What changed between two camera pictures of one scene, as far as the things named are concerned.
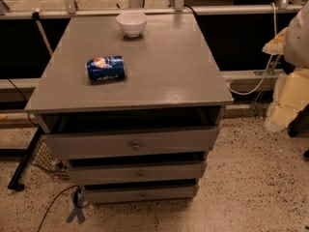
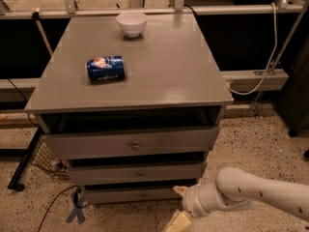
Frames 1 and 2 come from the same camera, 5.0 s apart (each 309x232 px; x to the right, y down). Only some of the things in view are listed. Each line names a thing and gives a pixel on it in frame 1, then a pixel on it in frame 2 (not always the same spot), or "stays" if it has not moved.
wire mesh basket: (45, 159) stays
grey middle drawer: (88, 173) stays
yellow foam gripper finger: (276, 45) -> (181, 189)
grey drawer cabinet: (144, 138) stays
